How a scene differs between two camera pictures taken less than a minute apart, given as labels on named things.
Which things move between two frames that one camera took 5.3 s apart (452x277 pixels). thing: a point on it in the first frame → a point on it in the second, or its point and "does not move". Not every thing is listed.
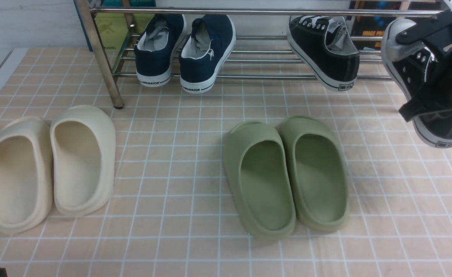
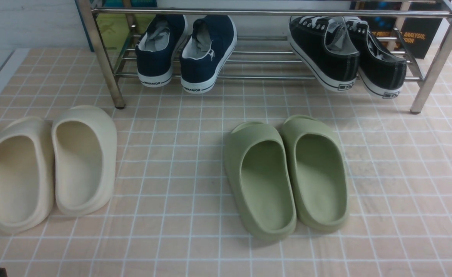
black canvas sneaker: (412, 67) → (381, 73)
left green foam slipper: (259, 175) does not move
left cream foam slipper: (19, 173) does not move
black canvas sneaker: (322, 44) does not move
